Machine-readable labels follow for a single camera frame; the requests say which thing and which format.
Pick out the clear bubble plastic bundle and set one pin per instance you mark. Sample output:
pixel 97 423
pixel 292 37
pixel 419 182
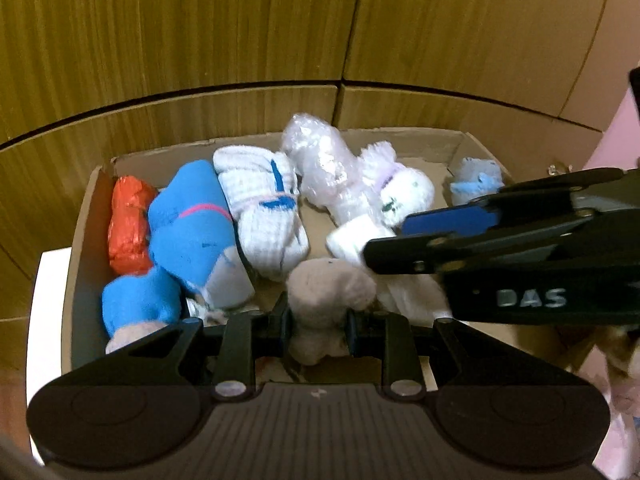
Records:
pixel 320 160

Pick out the white sock with blue marks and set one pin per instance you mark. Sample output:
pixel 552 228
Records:
pixel 260 210

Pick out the cardboard box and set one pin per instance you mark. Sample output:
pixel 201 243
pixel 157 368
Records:
pixel 440 146

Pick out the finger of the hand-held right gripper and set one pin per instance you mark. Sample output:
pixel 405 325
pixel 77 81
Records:
pixel 450 220
pixel 400 255

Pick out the light blue fluffy item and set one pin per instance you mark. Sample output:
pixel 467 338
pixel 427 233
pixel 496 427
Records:
pixel 475 180

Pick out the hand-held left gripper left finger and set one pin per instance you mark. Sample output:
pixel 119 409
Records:
pixel 281 327

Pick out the blue sock with pink band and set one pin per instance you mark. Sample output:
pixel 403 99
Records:
pixel 190 240

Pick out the white fluffy sock lilac band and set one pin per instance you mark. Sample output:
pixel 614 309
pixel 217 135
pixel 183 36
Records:
pixel 405 190

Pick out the wooden wardrobe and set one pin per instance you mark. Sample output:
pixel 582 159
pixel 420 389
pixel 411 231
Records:
pixel 200 20

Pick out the orange plastic bag bundle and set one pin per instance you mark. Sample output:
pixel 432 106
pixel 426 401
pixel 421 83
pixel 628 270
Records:
pixel 127 225

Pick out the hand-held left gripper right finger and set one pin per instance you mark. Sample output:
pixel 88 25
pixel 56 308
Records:
pixel 353 335

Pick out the blue and grey sock bundle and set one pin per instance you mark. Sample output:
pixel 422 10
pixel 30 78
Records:
pixel 135 300

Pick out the beige fuzzy sock bundle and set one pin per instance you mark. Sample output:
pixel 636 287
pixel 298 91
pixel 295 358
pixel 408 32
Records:
pixel 325 295

